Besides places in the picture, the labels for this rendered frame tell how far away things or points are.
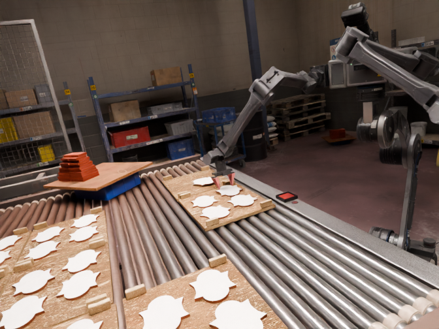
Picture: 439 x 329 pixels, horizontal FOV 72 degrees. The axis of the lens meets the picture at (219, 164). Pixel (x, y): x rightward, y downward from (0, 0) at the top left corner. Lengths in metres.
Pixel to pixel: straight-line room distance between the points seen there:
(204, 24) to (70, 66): 2.81
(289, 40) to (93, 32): 4.44
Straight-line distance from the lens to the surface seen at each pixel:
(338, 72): 1.80
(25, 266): 1.42
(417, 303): 0.94
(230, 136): 1.52
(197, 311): 0.89
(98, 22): 6.46
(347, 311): 0.90
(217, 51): 7.02
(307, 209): 1.39
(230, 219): 1.32
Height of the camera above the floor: 1.51
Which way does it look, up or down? 15 degrees down
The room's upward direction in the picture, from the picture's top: 9 degrees counter-clockwise
